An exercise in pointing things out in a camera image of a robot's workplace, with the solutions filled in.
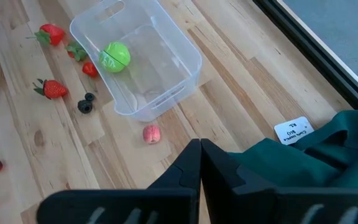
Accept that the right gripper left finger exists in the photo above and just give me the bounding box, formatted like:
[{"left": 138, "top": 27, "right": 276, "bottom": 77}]
[{"left": 37, "top": 138, "right": 202, "bottom": 224}]

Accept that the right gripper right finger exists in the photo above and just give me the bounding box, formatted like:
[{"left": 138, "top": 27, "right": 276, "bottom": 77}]
[{"left": 200, "top": 138, "right": 358, "bottom": 224}]

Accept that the pink toy peach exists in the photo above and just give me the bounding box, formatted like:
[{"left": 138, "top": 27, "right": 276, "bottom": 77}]
[{"left": 142, "top": 124, "right": 162, "bottom": 145}]

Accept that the small red toy strawberry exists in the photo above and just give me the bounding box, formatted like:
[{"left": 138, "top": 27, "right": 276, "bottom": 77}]
[{"left": 81, "top": 61, "right": 99, "bottom": 79}]

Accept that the green toy lime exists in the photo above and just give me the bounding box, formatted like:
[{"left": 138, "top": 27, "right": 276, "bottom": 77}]
[{"left": 98, "top": 41, "right": 132, "bottom": 74}]

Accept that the small leafy toy strawberry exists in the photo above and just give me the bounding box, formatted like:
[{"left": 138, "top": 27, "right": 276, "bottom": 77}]
[{"left": 65, "top": 40, "right": 89, "bottom": 62}]

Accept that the clear plastic container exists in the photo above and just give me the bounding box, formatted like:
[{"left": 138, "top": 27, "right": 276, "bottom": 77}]
[{"left": 69, "top": 0, "right": 203, "bottom": 123}]

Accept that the dark green cloth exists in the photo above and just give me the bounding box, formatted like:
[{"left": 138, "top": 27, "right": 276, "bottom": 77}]
[{"left": 227, "top": 110, "right": 358, "bottom": 189}]

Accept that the white paper label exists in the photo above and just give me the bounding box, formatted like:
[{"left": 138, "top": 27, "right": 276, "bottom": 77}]
[{"left": 273, "top": 116, "right": 315, "bottom": 146}]

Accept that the black aluminium table frame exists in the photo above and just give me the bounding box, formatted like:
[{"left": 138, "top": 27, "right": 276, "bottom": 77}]
[{"left": 252, "top": 0, "right": 358, "bottom": 111}]

